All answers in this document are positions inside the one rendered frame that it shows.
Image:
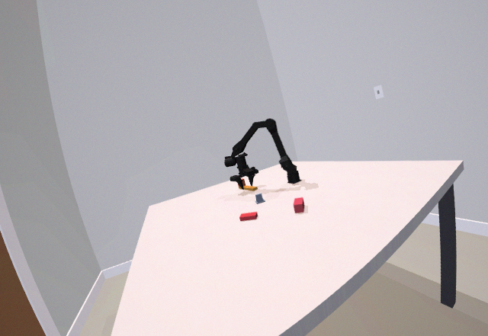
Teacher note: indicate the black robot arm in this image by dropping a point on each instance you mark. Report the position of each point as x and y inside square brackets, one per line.
[291, 169]

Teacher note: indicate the orange bar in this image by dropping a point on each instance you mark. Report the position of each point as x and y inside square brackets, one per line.
[250, 188]

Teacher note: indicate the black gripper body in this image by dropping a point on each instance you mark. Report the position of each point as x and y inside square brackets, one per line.
[238, 177]

